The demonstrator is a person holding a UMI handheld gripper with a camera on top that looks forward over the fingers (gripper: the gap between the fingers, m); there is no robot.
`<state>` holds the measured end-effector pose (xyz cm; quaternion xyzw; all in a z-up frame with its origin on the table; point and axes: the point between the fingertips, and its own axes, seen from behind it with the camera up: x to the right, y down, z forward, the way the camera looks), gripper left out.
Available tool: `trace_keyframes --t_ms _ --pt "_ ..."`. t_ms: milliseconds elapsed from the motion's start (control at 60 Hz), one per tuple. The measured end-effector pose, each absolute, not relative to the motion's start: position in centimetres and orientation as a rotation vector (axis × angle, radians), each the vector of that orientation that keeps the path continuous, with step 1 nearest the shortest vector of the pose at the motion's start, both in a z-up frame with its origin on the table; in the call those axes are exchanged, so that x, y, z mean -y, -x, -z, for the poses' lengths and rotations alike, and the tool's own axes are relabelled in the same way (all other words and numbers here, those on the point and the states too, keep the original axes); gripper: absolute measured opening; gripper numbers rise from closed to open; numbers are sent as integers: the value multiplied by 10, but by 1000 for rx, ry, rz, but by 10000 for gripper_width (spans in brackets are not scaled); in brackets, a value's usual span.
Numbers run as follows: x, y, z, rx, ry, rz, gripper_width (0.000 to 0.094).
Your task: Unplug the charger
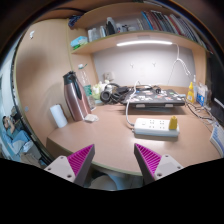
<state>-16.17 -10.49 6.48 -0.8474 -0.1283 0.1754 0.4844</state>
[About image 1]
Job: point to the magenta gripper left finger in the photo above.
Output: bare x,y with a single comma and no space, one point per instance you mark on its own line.
74,167

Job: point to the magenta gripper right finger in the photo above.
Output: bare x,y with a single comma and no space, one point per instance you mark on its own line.
154,166

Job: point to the white power strip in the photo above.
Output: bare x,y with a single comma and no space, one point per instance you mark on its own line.
154,127

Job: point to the crumpled white tissue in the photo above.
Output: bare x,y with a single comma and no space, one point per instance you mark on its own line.
91,118

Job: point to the white paper towel roll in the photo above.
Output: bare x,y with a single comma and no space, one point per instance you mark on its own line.
58,115

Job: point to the pink metallic thermos flask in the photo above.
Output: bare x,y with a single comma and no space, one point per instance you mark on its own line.
75,97

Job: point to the black laptop with stickers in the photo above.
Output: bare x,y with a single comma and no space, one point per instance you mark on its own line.
153,98

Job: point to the white blue paper pack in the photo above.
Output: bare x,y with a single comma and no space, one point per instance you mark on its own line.
217,139

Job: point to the person in blue shirt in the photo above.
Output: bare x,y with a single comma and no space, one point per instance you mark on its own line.
18,140

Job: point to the yellow glue bottle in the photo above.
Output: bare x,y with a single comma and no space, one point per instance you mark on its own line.
190,94

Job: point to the black headphones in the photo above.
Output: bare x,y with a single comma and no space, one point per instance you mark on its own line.
112,98

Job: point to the blue white box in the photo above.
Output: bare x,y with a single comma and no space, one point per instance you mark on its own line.
202,93

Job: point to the clear plastic water bottle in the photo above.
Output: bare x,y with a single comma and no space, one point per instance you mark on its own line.
86,85

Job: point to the white led light bar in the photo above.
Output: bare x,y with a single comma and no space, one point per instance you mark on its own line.
139,42

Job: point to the teal tissue box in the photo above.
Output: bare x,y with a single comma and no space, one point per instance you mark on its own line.
78,42

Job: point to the row of books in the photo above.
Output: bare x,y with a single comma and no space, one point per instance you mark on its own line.
157,21

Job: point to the white wall socket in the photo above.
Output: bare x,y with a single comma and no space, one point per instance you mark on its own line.
108,76

